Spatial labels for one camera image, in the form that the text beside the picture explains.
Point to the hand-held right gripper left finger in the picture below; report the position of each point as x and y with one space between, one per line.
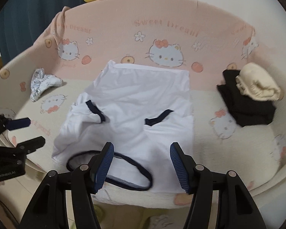
104 167

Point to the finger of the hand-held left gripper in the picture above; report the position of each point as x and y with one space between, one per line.
19 123
31 145

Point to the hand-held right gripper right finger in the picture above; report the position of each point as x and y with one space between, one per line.
178 167

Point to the white t-shirt with navy trim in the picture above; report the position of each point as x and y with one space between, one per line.
133 95

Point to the small white cat print garment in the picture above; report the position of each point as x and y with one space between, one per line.
44 83

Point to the folded black garment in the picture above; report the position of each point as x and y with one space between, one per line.
250 112

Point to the folded cream garment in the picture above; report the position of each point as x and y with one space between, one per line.
257 83

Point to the pink cream cat print blanket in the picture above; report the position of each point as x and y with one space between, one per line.
133 12

